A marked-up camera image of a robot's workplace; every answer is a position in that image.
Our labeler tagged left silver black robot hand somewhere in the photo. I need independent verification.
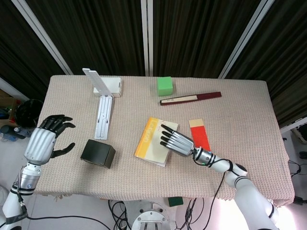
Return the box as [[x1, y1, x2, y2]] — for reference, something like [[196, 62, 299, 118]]
[[24, 114, 76, 166]]

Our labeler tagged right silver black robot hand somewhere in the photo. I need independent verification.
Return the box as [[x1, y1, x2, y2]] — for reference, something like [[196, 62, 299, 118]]
[[160, 124, 194, 158]]

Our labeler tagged red and tan bookmark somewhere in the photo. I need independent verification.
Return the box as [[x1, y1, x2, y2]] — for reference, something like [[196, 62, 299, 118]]
[[189, 118, 212, 152]]

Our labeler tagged yellow cream lined notebook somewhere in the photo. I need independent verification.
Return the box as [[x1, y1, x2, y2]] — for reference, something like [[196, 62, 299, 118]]
[[133, 116, 179, 168]]

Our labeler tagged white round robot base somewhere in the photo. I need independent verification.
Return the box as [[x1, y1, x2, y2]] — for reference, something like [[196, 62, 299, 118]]
[[131, 200, 168, 230]]

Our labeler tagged black round bin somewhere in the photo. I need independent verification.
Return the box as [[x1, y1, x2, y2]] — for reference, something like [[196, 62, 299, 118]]
[[15, 99, 44, 129]]

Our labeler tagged dark red folded fan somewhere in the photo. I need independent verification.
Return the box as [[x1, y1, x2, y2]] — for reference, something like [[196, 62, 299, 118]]
[[159, 91, 223, 106]]

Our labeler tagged black cardboard box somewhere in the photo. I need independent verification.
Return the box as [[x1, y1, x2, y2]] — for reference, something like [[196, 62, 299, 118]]
[[80, 139, 117, 169]]

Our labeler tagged green cube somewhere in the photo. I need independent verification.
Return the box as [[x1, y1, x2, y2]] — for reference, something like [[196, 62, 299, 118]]
[[156, 76, 174, 97]]

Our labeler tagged small dark green box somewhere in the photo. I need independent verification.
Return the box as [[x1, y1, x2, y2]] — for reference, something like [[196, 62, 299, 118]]
[[167, 196, 184, 207]]

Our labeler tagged beige waffle tablecloth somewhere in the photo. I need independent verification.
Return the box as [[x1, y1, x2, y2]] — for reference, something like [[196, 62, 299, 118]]
[[33, 75, 296, 208]]

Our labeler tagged white folding stand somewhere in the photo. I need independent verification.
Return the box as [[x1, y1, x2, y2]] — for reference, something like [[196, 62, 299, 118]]
[[82, 68, 114, 140]]

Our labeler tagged small white box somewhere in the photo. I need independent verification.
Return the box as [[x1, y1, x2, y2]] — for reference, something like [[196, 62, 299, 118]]
[[92, 77, 123, 98]]

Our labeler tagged black pleated curtain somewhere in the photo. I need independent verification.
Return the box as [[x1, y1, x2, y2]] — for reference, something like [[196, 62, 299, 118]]
[[0, 0, 307, 127]]

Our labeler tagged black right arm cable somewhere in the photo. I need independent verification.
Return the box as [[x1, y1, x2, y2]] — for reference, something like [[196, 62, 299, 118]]
[[195, 158, 235, 204]]

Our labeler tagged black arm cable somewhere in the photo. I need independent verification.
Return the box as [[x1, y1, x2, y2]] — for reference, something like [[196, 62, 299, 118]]
[[195, 158, 235, 204], [14, 177, 116, 222]]

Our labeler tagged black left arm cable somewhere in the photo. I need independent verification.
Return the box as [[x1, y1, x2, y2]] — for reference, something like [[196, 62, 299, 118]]
[[14, 177, 116, 222]]

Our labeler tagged black floor cable bundle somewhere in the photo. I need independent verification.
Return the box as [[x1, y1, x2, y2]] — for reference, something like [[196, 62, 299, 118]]
[[107, 198, 204, 230]]

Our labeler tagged white slanted partition post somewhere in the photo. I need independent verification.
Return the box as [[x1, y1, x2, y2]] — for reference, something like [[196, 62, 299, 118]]
[[11, 0, 73, 75], [217, 0, 276, 79]]

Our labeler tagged white upright partition post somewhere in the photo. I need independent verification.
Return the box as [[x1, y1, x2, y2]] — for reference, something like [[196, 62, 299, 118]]
[[141, 0, 154, 77]]

